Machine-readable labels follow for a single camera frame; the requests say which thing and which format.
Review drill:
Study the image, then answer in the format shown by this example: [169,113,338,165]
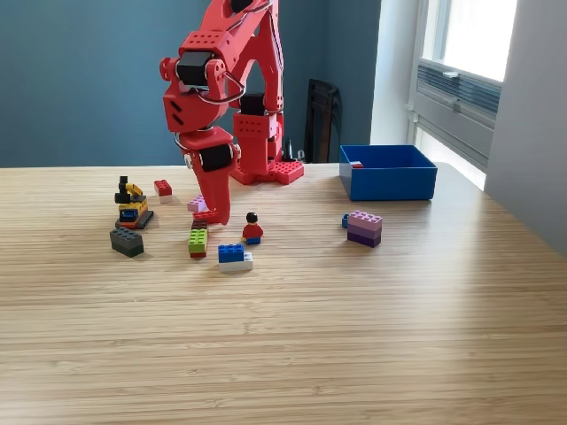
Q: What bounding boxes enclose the dark grey brick stack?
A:
[109,227,145,259]

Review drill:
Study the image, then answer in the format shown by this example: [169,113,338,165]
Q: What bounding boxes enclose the blue on white brick stack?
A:
[217,243,255,273]

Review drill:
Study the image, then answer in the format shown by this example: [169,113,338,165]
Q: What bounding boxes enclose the green brown red brick stack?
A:
[187,218,210,259]

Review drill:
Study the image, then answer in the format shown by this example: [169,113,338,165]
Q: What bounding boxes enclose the blue plastic bin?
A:
[339,143,439,203]

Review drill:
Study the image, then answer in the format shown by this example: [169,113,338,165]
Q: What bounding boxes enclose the pink purple brick stack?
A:
[346,209,384,249]

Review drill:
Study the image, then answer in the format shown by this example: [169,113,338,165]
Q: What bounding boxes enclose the red on white brick stack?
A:
[152,179,175,205]

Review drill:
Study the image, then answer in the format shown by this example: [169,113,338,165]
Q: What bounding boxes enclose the black chair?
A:
[303,78,344,164]

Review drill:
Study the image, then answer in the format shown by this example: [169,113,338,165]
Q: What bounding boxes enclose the toy figure red shirt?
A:
[240,212,266,247]

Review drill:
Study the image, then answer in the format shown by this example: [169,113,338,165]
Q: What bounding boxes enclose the grey window vent grille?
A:
[416,60,503,117]

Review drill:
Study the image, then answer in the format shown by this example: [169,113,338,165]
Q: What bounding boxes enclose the white window frame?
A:
[406,0,518,181]

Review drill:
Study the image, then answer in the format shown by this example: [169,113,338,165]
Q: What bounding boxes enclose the yellow toy digger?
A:
[113,175,155,230]

